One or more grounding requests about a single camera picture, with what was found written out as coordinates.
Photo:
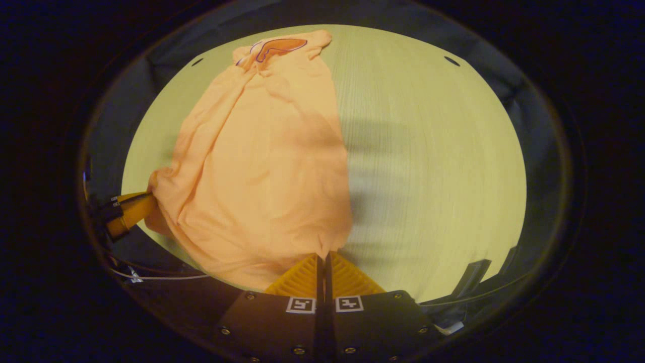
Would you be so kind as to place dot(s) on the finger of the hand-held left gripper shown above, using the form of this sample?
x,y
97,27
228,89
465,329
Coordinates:
x,y
132,212

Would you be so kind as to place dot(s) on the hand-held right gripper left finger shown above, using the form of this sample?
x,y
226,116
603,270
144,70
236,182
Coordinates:
x,y
272,327

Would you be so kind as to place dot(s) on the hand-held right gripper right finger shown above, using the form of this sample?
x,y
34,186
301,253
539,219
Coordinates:
x,y
378,327

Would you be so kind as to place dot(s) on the orange T-shirt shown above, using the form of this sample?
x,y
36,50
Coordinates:
x,y
262,176

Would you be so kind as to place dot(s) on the black frame bar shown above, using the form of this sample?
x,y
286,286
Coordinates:
x,y
471,277

